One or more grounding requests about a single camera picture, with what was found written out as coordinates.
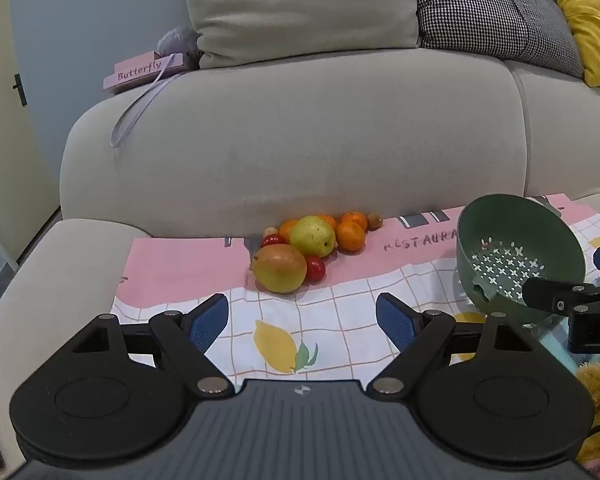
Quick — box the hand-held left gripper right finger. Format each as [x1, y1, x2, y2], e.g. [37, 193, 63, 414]
[367, 292, 536, 396]

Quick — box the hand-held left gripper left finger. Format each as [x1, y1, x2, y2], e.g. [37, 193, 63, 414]
[72, 294, 231, 396]

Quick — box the green plastic colander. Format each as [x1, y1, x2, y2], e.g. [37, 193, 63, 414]
[456, 194, 587, 326]

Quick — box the yellow pear with red blush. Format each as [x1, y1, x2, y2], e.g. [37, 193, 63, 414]
[252, 243, 308, 294]

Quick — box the yellow green pear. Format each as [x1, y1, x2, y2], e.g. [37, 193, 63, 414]
[288, 215, 337, 257]

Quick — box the teal striped fleece blanket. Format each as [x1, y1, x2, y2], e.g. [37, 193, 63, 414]
[527, 317, 581, 376]

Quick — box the pink checked printed cloth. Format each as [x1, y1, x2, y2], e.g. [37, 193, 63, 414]
[111, 192, 600, 391]

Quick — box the beige sofa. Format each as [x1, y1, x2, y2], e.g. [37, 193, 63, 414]
[0, 47, 600, 480]

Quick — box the purple ribbon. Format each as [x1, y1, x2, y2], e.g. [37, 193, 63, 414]
[111, 55, 178, 148]

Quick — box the pink gift box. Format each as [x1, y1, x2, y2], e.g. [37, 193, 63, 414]
[103, 51, 186, 94]

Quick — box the cream door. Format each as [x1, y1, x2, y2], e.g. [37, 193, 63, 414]
[0, 0, 61, 288]

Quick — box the houndstooth cushion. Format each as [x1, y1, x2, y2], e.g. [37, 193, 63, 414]
[407, 0, 586, 79]

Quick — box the grey plush toy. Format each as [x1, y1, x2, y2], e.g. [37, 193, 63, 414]
[156, 26, 201, 68]

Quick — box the beige cushion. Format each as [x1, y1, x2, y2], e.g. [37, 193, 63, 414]
[178, 0, 421, 70]

